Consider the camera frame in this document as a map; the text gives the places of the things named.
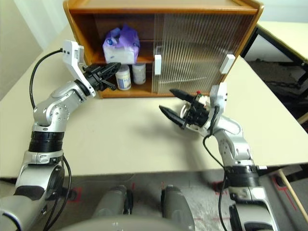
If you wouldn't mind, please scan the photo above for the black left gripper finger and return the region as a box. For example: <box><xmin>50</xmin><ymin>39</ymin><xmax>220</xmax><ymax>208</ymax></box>
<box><xmin>102</xmin><ymin>80</ymin><xmax>117</xmax><ymax>90</ymax></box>
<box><xmin>95</xmin><ymin>62</ymin><xmax>122</xmax><ymax>80</ymax></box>

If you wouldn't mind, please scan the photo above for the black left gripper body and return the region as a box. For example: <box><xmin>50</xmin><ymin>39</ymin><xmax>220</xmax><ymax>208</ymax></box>
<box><xmin>82</xmin><ymin>64</ymin><xmax>108</xmax><ymax>92</ymax></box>

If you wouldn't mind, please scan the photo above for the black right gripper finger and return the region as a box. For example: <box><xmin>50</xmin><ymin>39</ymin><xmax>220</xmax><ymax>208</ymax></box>
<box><xmin>159</xmin><ymin>104</ymin><xmax>188</xmax><ymax>130</ymax></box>
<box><xmin>169</xmin><ymin>88</ymin><xmax>196</xmax><ymax>104</ymax></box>

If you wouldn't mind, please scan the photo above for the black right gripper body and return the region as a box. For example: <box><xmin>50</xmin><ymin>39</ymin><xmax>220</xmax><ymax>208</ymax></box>
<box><xmin>185</xmin><ymin>96</ymin><xmax>210</xmax><ymax>128</ymax></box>

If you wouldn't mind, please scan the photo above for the white bottle blue label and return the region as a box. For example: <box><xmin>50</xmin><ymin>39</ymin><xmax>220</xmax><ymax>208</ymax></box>
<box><xmin>115</xmin><ymin>64</ymin><xmax>132</xmax><ymax>91</ymax></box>

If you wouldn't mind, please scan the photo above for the purple white tissue pack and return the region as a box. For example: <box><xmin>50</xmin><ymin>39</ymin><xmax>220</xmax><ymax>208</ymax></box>
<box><xmin>103</xmin><ymin>23</ymin><xmax>141</xmax><ymax>65</ymax></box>

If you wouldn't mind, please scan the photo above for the white bottle pale label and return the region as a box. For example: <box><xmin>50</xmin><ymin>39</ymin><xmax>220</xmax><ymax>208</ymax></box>
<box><xmin>131</xmin><ymin>63</ymin><xmax>147</xmax><ymax>85</ymax></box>

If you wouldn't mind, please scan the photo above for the ribbed clear sliding door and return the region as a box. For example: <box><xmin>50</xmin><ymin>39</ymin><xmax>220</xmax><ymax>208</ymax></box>
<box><xmin>151</xmin><ymin>13</ymin><xmax>244</xmax><ymax>95</ymax></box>
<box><xmin>164</xmin><ymin>13</ymin><xmax>256</xmax><ymax>94</ymax></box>

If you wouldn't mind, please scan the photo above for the brown wooden cabinet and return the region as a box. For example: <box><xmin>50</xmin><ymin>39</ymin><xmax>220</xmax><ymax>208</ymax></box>
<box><xmin>63</xmin><ymin>0</ymin><xmax>265</xmax><ymax>99</ymax></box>

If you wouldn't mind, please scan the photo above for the grey robot right leg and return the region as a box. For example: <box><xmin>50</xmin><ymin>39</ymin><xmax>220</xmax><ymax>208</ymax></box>
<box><xmin>160</xmin><ymin>184</ymin><xmax>196</xmax><ymax>228</ymax></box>

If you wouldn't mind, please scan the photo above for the grey robot leg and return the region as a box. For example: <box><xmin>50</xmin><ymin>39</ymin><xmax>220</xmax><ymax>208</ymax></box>
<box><xmin>160</xmin><ymin>184</ymin><xmax>196</xmax><ymax>228</ymax></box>
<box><xmin>92</xmin><ymin>184</ymin><xmax>134</xmax><ymax>218</ymax></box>

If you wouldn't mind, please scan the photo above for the grey robot left leg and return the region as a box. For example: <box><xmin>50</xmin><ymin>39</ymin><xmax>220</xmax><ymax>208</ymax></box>
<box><xmin>92</xmin><ymin>184</ymin><xmax>134</xmax><ymax>218</ymax></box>

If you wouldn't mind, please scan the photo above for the grey robot torso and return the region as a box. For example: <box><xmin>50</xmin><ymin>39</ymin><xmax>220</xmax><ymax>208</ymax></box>
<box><xmin>57</xmin><ymin>214</ymin><xmax>193</xmax><ymax>231</ymax></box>

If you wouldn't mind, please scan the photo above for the light wooden stick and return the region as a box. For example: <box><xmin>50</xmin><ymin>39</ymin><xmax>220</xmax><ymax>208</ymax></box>
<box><xmin>278</xmin><ymin>168</ymin><xmax>308</xmax><ymax>217</ymax></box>

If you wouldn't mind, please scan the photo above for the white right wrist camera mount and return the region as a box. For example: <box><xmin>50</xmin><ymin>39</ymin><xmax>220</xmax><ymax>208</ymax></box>
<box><xmin>190</xmin><ymin>82</ymin><xmax>228</xmax><ymax>137</ymax></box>

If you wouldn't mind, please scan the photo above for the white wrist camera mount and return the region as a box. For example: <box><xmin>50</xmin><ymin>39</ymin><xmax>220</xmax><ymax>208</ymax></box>
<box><xmin>61</xmin><ymin>40</ymin><xmax>97</xmax><ymax>98</ymax></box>
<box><xmin>190</xmin><ymin>82</ymin><xmax>228</xmax><ymax>137</ymax></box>

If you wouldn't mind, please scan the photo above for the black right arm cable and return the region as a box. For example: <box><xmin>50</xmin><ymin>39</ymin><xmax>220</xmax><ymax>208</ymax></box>
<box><xmin>203</xmin><ymin>104</ymin><xmax>229</xmax><ymax>231</ymax></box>

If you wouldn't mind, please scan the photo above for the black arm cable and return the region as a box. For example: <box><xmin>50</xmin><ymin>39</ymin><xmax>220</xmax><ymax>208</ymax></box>
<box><xmin>203</xmin><ymin>104</ymin><xmax>229</xmax><ymax>231</ymax></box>
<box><xmin>28</xmin><ymin>49</ymin><xmax>73</xmax><ymax>231</ymax></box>

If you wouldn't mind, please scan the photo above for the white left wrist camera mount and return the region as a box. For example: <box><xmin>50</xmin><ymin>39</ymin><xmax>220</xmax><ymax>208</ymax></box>
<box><xmin>61</xmin><ymin>40</ymin><xmax>97</xmax><ymax>98</ymax></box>

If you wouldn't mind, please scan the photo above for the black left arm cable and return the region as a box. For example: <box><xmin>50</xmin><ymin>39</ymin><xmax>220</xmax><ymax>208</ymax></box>
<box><xmin>28</xmin><ymin>49</ymin><xmax>73</xmax><ymax>231</ymax></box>

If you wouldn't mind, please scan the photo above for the beige side table black frame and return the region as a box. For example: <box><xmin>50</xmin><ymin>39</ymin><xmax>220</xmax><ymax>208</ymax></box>
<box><xmin>242</xmin><ymin>20</ymin><xmax>308</xmax><ymax>85</ymax></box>

